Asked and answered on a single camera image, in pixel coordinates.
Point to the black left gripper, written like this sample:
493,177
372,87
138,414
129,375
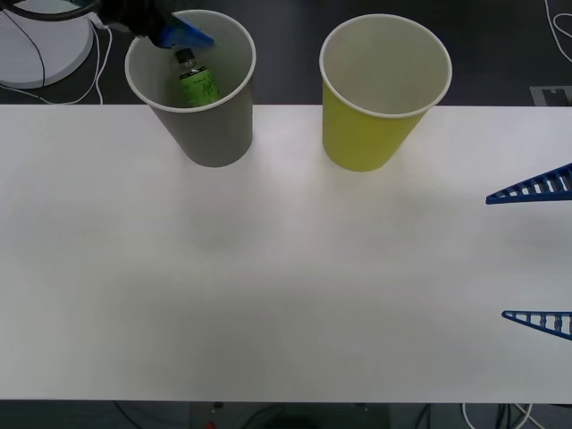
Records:
149,18

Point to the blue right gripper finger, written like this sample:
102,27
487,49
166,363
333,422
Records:
561,333
558,196

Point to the green plastic bottle black cap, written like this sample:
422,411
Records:
199,87

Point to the white power strip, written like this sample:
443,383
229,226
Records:
99,22

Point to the grey plastic waste bin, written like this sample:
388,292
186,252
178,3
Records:
214,134

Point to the grey floor plate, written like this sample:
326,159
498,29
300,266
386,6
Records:
538,96

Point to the yellow-green plastic waste bin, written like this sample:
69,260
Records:
362,138

